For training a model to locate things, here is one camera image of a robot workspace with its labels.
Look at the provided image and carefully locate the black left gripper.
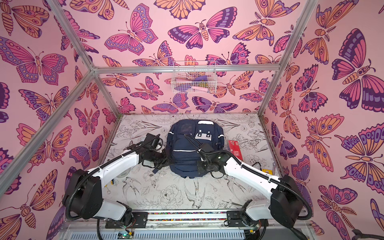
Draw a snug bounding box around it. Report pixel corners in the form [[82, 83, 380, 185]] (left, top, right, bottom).
[[148, 148, 176, 169]]

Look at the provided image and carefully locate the navy blue student backpack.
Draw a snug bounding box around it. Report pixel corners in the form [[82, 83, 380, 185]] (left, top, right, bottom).
[[153, 120, 225, 179]]

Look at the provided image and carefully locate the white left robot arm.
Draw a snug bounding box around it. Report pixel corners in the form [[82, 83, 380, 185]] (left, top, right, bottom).
[[62, 134, 167, 226]]

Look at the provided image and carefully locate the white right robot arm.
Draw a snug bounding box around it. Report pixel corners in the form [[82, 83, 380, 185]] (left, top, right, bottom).
[[196, 144, 313, 229]]

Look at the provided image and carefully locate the red pencil box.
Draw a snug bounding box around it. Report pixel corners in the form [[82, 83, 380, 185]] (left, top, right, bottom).
[[228, 140, 243, 161]]

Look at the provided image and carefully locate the yellow tape measure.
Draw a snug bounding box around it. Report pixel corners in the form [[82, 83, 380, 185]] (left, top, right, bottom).
[[262, 169, 274, 176]]

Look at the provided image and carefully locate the small green circuit board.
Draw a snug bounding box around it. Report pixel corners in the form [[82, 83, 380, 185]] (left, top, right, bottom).
[[118, 231, 134, 240]]

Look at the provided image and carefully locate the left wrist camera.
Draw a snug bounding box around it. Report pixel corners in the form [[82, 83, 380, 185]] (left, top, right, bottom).
[[150, 134, 161, 149]]

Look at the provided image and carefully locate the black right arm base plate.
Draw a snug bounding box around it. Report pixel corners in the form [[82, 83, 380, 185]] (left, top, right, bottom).
[[226, 211, 250, 227]]

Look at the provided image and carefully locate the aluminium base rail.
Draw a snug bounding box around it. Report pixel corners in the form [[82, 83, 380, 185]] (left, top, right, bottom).
[[58, 209, 317, 240]]

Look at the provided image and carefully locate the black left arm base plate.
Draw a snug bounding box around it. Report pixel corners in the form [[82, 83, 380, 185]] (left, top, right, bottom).
[[105, 212, 149, 229]]

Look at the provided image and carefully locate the white wire wall basket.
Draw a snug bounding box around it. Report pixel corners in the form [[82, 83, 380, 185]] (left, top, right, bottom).
[[170, 61, 218, 94]]

